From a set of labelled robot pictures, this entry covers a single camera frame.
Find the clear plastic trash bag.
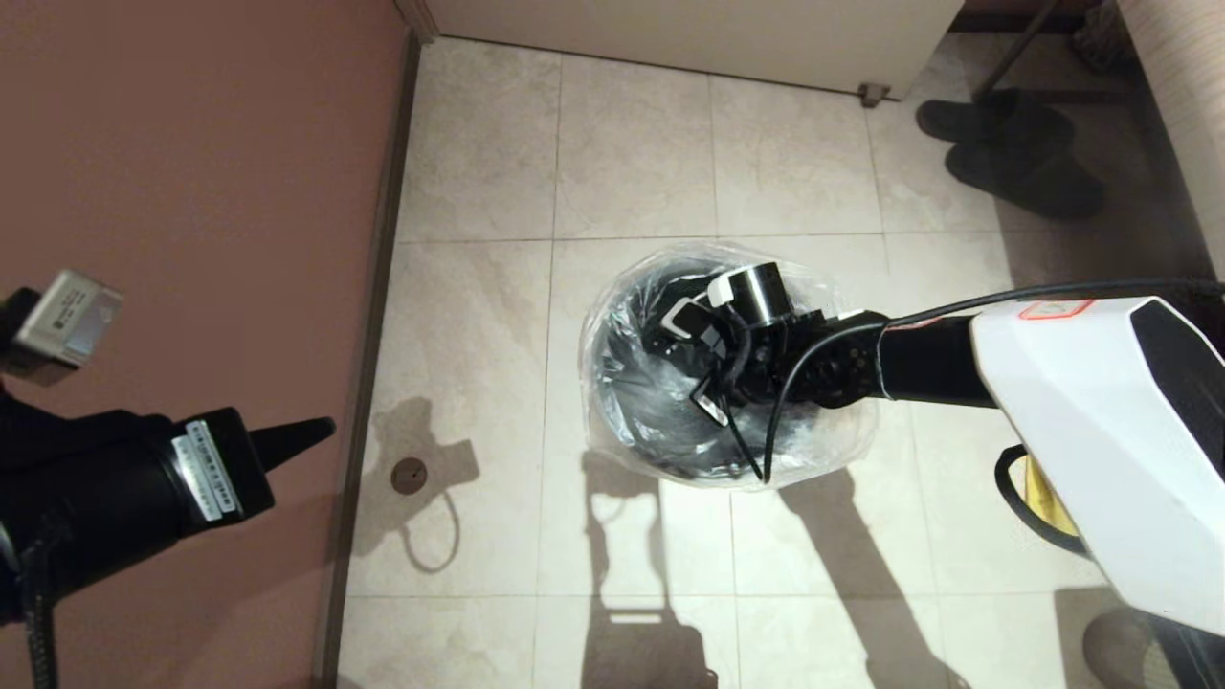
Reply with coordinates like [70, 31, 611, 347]
[577, 241, 880, 491]

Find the black round trash bin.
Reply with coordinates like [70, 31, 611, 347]
[584, 258, 824, 481]

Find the yellow bag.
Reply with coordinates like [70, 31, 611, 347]
[1022, 457, 1084, 537]

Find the beige door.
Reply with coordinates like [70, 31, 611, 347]
[426, 0, 966, 100]

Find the black slipper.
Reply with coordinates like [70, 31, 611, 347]
[916, 89, 1076, 147]
[946, 134, 1107, 220]

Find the dark furniture leg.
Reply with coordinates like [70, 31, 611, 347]
[974, 0, 1066, 101]

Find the grey fuzzy object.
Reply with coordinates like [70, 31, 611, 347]
[1070, 0, 1126, 71]

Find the beige striped upholstered furniture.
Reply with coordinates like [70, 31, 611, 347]
[1115, 0, 1225, 250]

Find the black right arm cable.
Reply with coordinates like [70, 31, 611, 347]
[718, 278, 1225, 483]

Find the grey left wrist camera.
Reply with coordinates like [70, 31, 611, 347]
[0, 269, 124, 388]

